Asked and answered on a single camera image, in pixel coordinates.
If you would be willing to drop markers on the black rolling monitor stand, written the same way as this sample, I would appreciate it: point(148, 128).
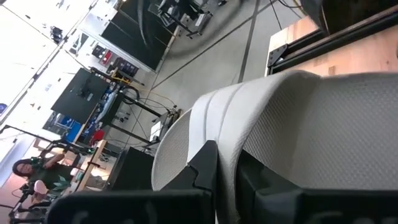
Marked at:
point(189, 18)

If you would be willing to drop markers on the black room divider panels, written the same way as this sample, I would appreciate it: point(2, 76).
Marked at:
point(136, 40)

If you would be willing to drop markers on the person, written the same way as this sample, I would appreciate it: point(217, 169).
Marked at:
point(46, 175)

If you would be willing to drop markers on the black cabinet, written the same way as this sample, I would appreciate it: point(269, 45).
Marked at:
point(130, 171)

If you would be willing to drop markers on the red parts bin rack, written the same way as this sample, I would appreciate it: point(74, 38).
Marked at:
point(105, 57)

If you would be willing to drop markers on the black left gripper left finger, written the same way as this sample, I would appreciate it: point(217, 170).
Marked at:
point(186, 205)

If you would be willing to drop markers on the grey rubber slide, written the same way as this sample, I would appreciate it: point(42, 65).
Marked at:
point(280, 118)

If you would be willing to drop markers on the black monitor back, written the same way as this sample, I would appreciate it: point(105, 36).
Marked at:
point(81, 96)

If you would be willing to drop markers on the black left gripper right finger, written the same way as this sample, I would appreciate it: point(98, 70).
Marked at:
point(280, 208)

